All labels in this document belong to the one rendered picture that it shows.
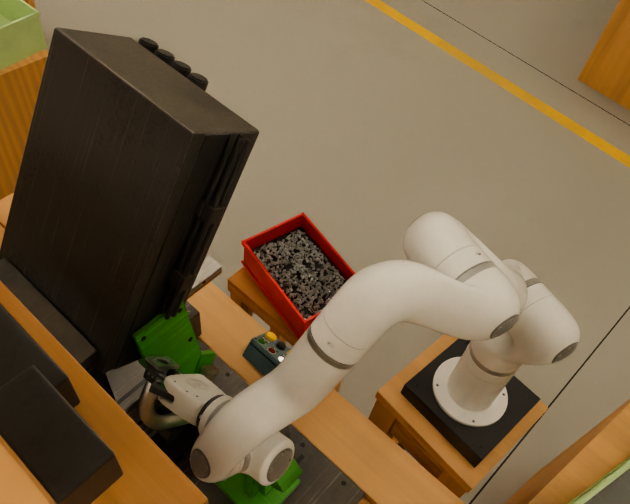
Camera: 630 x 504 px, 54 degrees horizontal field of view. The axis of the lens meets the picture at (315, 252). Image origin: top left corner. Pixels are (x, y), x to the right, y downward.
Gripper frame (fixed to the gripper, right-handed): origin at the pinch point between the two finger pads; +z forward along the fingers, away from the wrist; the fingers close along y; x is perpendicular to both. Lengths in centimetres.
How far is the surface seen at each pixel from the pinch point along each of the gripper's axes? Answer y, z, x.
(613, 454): -97, -68, -8
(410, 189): -203, 71, -60
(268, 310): -55, 21, -7
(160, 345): 0.2, 2.5, -4.8
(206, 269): -18.8, 15.7, -17.4
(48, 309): 13.3, 20.6, -3.5
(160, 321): 2.8, 2.2, -9.9
